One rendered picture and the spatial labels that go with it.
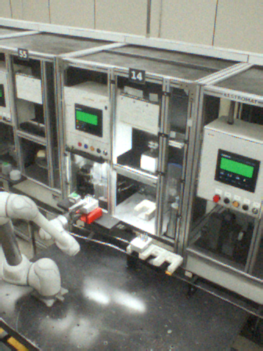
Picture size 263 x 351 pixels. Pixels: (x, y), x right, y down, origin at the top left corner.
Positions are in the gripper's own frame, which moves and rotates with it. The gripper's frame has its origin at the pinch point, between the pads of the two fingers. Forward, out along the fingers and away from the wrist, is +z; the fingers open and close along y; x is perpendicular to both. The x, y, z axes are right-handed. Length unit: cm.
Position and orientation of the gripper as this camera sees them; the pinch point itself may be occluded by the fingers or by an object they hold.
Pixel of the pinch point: (83, 208)
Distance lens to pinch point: 288.8
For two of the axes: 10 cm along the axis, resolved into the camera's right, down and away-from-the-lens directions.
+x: -8.1, -2.9, 5.1
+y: 0.1, -8.7, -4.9
